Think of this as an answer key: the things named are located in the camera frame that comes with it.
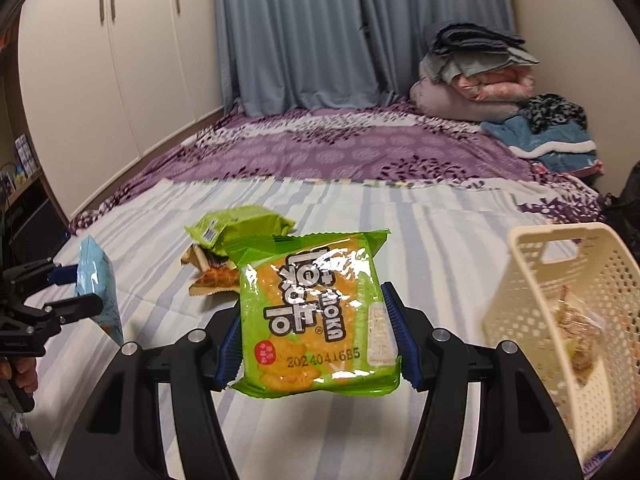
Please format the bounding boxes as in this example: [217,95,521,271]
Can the light blue snack pack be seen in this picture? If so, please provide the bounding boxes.
[75,236,124,346]

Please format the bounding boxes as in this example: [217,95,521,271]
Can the clear bag round crackers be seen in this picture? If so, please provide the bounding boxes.
[552,285,606,387]

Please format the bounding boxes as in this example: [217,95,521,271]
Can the green orange cracker pack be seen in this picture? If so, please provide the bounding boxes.
[226,230,401,399]

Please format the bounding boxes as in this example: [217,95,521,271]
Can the person left hand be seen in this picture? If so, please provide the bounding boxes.
[0,356,38,393]

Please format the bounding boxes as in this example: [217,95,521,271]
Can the dark side shelf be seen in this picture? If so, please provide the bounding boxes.
[1,134,70,268]

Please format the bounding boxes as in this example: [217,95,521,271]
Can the cream perforated plastic basket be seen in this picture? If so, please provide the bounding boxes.
[483,222,639,464]

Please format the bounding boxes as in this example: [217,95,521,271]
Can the tan pastry snack pack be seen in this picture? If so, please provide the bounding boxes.
[180,244,240,297]

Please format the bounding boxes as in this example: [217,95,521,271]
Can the green wafer snack pack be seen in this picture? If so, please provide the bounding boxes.
[184,205,296,257]

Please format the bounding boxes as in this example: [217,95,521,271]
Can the striped white blue sheet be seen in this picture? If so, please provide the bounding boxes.
[22,176,601,480]

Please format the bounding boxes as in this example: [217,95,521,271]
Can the white wardrobe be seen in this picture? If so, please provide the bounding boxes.
[17,0,222,216]

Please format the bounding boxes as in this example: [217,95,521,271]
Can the black bag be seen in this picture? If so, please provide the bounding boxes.
[603,162,640,259]

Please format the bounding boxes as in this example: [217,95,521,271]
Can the blue white folded blanket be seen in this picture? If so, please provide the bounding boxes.
[480,116,602,178]

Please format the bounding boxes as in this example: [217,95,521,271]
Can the purple floral bedspread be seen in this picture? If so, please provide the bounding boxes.
[70,102,602,232]

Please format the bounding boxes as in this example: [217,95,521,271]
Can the black white patterned cloth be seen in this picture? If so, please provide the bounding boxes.
[518,93,588,134]

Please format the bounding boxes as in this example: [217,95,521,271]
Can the blue grey curtain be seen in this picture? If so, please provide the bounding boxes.
[216,0,514,117]

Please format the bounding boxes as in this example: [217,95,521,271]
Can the pink folded quilt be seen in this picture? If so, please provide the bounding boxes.
[409,66,535,122]

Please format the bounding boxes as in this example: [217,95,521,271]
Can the folded grey blankets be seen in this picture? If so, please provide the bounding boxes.
[419,22,539,84]

